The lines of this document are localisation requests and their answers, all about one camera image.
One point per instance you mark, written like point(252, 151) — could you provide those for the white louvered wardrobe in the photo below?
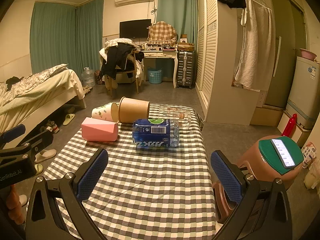
point(218, 47)

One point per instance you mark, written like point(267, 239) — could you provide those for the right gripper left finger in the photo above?
point(44, 219)

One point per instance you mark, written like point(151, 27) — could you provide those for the slipper near bed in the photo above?
point(68, 118)

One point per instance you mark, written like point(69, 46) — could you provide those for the green curtain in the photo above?
point(181, 14)
point(62, 33)

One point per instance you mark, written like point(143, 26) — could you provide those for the brown kraft paper cup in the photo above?
point(130, 110)

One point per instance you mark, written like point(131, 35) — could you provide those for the green curtain right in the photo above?
point(181, 14)

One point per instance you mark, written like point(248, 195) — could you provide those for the silver black suitcase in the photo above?
point(185, 70)

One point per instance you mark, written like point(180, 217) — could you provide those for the green stool cushion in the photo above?
point(269, 154)

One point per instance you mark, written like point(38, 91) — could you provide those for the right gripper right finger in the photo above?
point(262, 207)

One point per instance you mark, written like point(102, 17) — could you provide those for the hanging white towel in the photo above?
point(256, 62)

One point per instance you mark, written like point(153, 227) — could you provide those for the blue laundry basket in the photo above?
point(155, 76)

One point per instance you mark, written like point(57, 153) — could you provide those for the black television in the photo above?
point(134, 28)

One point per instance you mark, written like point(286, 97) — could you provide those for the cardboard box on suitcase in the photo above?
point(184, 46)

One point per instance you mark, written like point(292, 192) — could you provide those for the checkered tablecloth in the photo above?
point(147, 193)

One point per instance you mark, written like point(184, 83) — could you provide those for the chair with piled clothes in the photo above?
point(121, 56)

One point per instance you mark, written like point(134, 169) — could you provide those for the clear plastic bottle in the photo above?
point(182, 116)

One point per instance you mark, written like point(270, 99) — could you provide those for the pink basin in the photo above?
point(308, 54)

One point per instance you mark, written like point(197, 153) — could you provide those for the operator hand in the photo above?
point(14, 206)

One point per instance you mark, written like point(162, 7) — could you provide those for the plaid cloth cover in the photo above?
point(162, 33)

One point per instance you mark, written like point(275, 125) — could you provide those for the red bottle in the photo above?
point(290, 126)

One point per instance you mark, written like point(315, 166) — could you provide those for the pale green slipper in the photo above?
point(39, 169)

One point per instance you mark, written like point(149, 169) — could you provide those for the bed with patterned bedding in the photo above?
point(32, 100)

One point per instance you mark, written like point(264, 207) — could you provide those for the white floral paper cup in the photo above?
point(107, 112)

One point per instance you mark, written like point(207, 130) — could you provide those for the green curtain left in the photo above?
point(62, 33)

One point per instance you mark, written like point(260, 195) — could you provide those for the white desk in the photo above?
point(164, 54)

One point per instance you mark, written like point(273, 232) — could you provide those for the large water jug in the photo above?
point(88, 77)

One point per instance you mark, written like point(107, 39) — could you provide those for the blue label water bottle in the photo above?
point(160, 133)

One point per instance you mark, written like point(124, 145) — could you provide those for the white small fridge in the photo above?
point(303, 98)

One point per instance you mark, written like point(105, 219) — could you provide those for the smartphone lit screen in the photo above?
point(283, 153)

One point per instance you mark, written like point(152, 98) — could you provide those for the brown plastic stool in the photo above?
point(262, 161)

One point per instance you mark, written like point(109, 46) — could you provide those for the pink faceted cup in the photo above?
point(99, 130)

